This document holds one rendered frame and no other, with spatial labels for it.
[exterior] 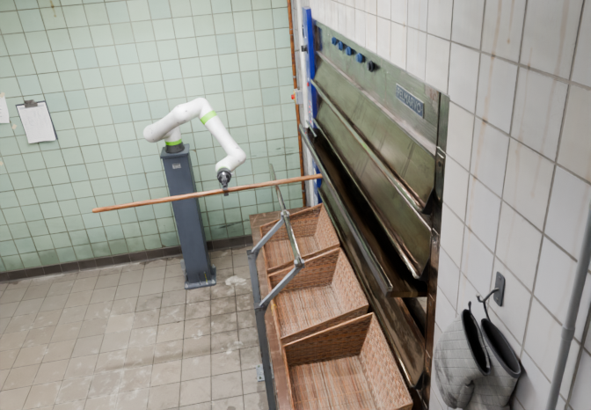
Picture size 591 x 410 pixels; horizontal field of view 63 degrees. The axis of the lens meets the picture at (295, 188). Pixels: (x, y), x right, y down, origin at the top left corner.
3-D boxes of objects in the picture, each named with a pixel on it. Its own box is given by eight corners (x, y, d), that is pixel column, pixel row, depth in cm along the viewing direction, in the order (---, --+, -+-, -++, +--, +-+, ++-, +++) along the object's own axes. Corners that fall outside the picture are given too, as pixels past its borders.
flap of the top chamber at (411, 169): (316, 83, 313) (325, 52, 305) (429, 214, 153) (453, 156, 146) (310, 82, 312) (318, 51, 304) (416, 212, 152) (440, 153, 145)
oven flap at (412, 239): (318, 121, 324) (327, 93, 317) (425, 280, 165) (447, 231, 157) (312, 119, 323) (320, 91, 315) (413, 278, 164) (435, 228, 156)
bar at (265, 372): (287, 297, 386) (273, 163, 334) (320, 438, 273) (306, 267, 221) (248, 303, 383) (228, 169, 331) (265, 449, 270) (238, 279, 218)
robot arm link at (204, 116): (184, 107, 328) (192, 97, 320) (198, 102, 338) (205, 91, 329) (200, 128, 328) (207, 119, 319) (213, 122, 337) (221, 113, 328)
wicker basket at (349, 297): (344, 281, 306) (342, 245, 294) (371, 345, 256) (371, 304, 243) (267, 295, 300) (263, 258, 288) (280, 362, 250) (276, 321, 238)
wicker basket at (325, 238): (325, 234, 358) (324, 201, 346) (343, 280, 308) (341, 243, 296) (260, 244, 353) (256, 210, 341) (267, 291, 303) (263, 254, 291)
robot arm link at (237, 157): (207, 127, 335) (201, 125, 323) (220, 116, 333) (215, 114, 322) (237, 168, 333) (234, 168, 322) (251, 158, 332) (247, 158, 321)
